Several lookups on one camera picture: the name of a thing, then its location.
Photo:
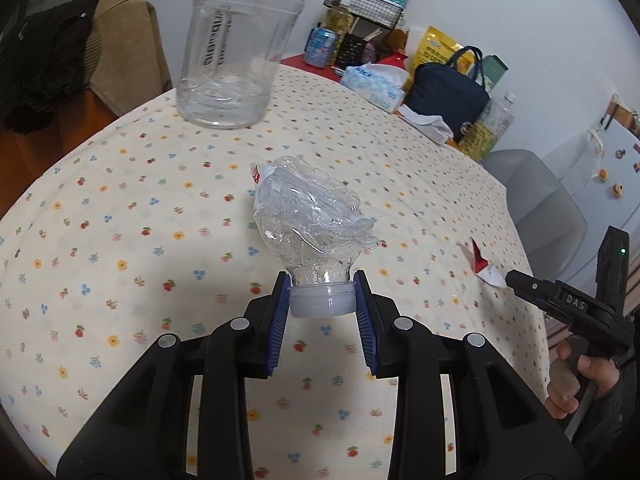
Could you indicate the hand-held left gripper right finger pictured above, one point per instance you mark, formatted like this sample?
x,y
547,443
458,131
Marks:
x,y
365,320

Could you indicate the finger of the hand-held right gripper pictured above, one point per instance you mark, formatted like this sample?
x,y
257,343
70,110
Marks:
x,y
532,287

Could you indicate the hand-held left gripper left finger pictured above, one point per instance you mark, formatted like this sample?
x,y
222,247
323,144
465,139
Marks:
x,y
280,310

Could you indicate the red white wrapper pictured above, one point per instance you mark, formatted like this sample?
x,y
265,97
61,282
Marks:
x,y
482,265

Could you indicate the crushed clear plastic bottle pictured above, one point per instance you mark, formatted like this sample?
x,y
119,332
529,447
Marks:
x,y
310,220

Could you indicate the person's right forearm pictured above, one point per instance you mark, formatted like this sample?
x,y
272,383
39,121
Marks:
x,y
600,420

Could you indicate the person's right hand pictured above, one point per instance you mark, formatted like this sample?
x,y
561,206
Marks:
x,y
565,385

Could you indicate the grey upholstered chair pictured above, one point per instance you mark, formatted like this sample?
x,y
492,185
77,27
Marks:
x,y
540,200

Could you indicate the white refrigerator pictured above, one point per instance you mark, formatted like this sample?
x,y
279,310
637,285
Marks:
x,y
600,220

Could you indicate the clear bottle with yellow label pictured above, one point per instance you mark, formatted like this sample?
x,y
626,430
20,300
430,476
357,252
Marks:
x,y
487,132

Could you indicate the white paper sheets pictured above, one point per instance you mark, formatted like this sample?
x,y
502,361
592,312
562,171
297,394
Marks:
x,y
425,122

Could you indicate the navy tote bag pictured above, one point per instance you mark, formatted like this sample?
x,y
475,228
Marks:
x,y
445,95

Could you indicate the tall green box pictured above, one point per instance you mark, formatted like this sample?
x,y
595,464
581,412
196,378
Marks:
x,y
495,72

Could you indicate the blue white tissue box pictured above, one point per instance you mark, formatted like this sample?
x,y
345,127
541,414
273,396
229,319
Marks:
x,y
372,85

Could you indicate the yellow snack packet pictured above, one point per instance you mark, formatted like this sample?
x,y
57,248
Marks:
x,y
435,50

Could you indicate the red vase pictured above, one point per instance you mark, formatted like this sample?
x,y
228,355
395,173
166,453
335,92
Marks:
x,y
395,59

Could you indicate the blue drink can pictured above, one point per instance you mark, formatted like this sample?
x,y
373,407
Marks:
x,y
320,45

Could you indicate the black utensil holder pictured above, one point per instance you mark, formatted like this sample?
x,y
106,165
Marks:
x,y
352,49

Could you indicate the large clear plastic jar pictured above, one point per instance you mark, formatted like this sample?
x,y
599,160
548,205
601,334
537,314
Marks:
x,y
235,35

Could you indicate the brown soft object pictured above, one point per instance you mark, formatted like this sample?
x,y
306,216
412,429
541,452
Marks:
x,y
396,39

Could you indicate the yellow oil bottle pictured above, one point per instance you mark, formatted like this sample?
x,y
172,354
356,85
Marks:
x,y
339,17

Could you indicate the brown sofa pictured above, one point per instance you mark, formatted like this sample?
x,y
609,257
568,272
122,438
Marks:
x,y
130,50

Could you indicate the black cloth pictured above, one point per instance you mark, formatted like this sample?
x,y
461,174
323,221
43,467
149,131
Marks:
x,y
45,60

